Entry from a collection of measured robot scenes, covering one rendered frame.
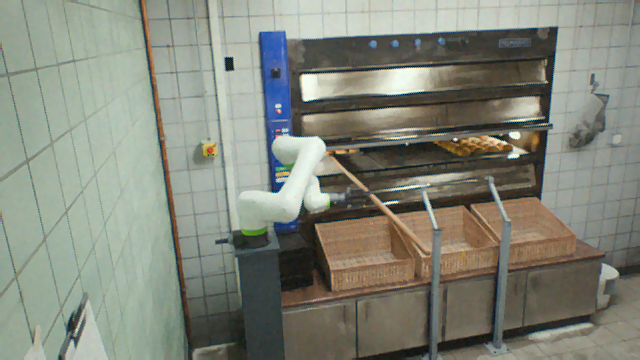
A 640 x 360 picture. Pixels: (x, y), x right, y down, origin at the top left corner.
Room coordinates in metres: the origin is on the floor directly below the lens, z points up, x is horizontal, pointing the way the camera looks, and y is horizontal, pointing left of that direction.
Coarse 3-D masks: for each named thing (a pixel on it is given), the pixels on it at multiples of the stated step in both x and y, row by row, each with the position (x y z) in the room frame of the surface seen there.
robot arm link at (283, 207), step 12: (300, 144) 2.35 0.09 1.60; (312, 144) 2.32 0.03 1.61; (300, 156) 2.27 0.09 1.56; (312, 156) 2.27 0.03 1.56; (300, 168) 2.20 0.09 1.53; (312, 168) 2.23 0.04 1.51; (288, 180) 2.14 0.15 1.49; (300, 180) 2.13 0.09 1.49; (288, 192) 2.05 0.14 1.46; (300, 192) 2.08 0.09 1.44; (264, 204) 2.02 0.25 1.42; (276, 204) 2.00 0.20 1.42; (288, 204) 1.99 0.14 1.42; (300, 204) 2.05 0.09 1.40; (264, 216) 2.01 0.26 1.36; (276, 216) 1.99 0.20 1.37; (288, 216) 1.98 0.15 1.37
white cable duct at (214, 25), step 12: (216, 12) 3.02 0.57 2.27; (216, 24) 3.02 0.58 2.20; (216, 36) 3.02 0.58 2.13; (216, 48) 3.02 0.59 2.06; (216, 60) 3.02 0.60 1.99; (216, 72) 3.01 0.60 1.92; (216, 84) 3.01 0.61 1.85; (228, 132) 3.02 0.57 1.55; (228, 144) 3.02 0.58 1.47; (228, 156) 3.02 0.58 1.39; (228, 168) 3.02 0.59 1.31; (228, 180) 3.02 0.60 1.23; (228, 192) 3.01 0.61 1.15; (240, 300) 3.02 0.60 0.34
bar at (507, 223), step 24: (384, 192) 2.87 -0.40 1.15; (432, 216) 2.79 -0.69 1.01; (504, 216) 2.85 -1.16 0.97; (432, 240) 2.73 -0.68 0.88; (504, 240) 2.81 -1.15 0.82; (432, 264) 2.73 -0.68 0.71; (504, 264) 2.81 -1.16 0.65; (432, 288) 2.72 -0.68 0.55; (504, 288) 2.81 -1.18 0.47; (432, 312) 2.71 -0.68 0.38; (432, 336) 2.70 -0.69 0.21
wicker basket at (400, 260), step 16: (320, 224) 3.13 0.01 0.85; (336, 224) 3.15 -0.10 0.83; (352, 224) 3.17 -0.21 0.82; (368, 224) 3.19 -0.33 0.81; (384, 224) 3.21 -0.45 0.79; (320, 240) 2.96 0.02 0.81; (352, 240) 3.14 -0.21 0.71; (368, 240) 3.16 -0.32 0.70; (384, 240) 3.18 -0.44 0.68; (400, 240) 3.00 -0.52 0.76; (320, 256) 2.98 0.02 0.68; (336, 256) 3.09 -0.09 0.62; (352, 256) 3.11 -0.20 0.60; (368, 256) 3.12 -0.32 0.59; (384, 256) 3.11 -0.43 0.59; (400, 256) 2.99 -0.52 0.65; (336, 272) 2.68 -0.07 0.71; (352, 272) 2.70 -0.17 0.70; (368, 272) 2.72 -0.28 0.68; (384, 272) 2.88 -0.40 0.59; (400, 272) 2.77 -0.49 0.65; (336, 288) 2.69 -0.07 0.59; (352, 288) 2.70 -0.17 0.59
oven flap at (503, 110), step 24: (528, 96) 3.54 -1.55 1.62; (312, 120) 3.17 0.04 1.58; (336, 120) 3.21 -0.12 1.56; (360, 120) 3.24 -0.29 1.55; (384, 120) 3.27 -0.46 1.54; (408, 120) 3.30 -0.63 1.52; (432, 120) 3.33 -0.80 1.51; (456, 120) 3.37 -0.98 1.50; (480, 120) 3.40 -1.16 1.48; (504, 120) 3.43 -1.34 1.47; (528, 120) 3.46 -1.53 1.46
